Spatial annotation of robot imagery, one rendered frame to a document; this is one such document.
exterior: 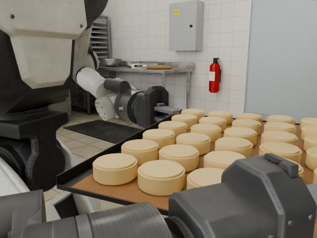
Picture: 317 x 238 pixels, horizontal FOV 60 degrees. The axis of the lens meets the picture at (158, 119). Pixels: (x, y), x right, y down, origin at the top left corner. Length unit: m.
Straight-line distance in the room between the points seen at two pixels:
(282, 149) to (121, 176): 0.20
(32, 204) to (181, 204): 0.08
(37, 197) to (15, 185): 0.42
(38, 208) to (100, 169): 0.14
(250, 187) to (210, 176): 0.11
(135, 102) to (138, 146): 0.33
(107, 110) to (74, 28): 0.25
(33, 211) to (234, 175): 0.12
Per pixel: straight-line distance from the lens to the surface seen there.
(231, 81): 4.15
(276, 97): 3.97
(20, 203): 0.18
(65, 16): 0.59
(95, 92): 0.86
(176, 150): 0.34
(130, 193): 0.29
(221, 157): 0.33
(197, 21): 4.25
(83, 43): 0.90
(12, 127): 0.57
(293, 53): 3.89
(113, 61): 4.92
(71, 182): 0.33
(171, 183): 0.28
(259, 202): 0.17
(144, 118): 0.66
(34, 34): 0.54
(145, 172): 0.28
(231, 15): 4.19
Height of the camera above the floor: 1.09
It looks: 13 degrees down
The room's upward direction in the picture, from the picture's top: straight up
